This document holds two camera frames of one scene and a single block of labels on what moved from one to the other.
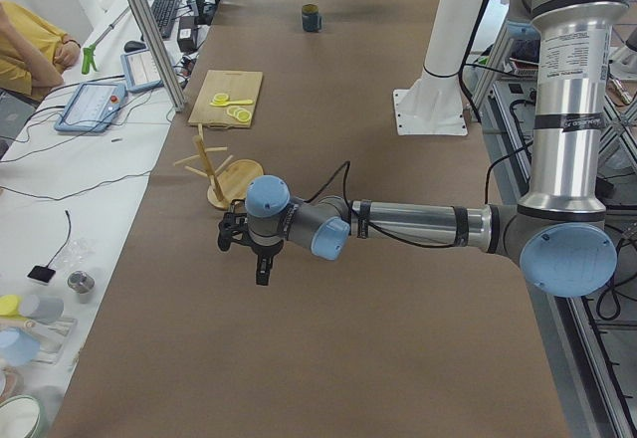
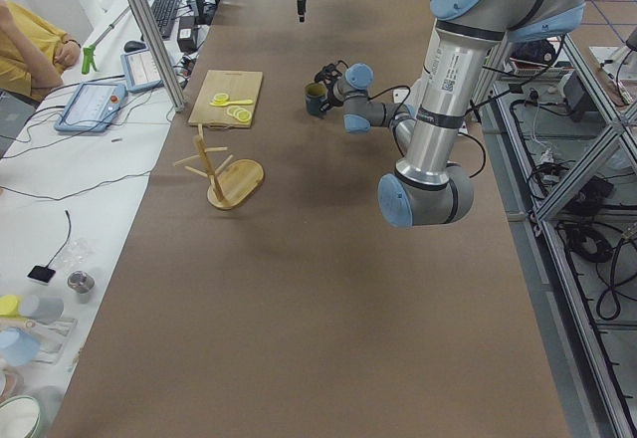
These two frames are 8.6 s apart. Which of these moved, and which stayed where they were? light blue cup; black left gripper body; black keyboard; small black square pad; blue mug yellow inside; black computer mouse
Moved: black left gripper body; blue mug yellow inside
Stayed: light blue cup; small black square pad; black keyboard; black computer mouse
